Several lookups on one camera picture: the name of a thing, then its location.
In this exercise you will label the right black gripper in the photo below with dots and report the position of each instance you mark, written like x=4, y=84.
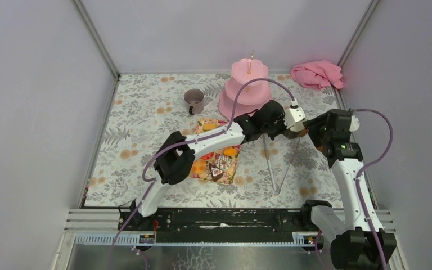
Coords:
x=313, y=125

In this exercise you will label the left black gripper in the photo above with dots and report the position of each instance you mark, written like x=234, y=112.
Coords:
x=280, y=129

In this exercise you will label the black mug white inside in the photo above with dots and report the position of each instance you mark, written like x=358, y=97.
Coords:
x=291, y=134

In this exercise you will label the purple mug black handle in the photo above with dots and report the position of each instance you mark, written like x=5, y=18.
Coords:
x=194, y=101

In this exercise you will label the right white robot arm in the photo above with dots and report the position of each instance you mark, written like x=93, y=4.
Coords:
x=359, y=241

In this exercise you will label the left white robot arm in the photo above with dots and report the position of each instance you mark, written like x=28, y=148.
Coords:
x=173, y=161

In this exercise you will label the pink three-tier cake stand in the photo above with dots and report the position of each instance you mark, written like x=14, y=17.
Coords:
x=237, y=101

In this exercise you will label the orange tart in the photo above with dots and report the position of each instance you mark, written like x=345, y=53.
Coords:
x=231, y=151

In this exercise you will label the pink cloth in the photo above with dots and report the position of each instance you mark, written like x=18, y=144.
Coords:
x=318, y=75

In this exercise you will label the tan biscuit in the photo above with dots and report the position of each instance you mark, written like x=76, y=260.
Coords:
x=209, y=126

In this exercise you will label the chocolate drizzle donut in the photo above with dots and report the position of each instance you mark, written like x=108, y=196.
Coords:
x=224, y=162

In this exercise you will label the floral dessert tray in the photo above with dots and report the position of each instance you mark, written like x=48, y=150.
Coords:
x=215, y=147

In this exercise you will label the metal tongs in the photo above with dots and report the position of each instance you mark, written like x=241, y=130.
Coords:
x=274, y=154

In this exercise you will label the chocolate cake piece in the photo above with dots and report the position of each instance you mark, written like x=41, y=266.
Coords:
x=216, y=173

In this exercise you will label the orange round pastry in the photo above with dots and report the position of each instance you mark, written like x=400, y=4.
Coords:
x=198, y=167

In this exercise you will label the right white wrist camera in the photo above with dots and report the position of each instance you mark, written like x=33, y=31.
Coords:
x=354, y=123

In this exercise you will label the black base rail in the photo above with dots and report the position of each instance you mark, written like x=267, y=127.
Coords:
x=221, y=226

